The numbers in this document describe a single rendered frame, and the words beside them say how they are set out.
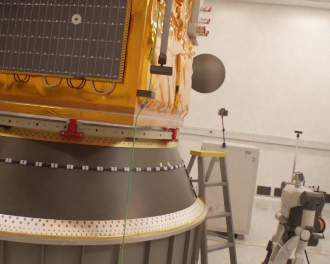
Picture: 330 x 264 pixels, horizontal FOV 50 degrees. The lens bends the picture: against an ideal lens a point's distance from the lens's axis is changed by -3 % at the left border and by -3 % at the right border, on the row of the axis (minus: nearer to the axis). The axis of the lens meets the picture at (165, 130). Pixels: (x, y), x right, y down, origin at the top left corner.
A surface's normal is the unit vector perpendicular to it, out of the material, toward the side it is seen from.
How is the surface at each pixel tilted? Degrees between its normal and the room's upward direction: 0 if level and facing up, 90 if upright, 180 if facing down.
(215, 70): 90
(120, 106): 92
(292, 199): 85
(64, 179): 62
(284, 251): 90
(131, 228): 43
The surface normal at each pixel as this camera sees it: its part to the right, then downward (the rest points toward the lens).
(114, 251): 0.51, 0.08
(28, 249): 0.14, 0.04
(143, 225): 0.52, -0.66
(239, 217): -0.14, 0.01
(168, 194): 0.77, -0.37
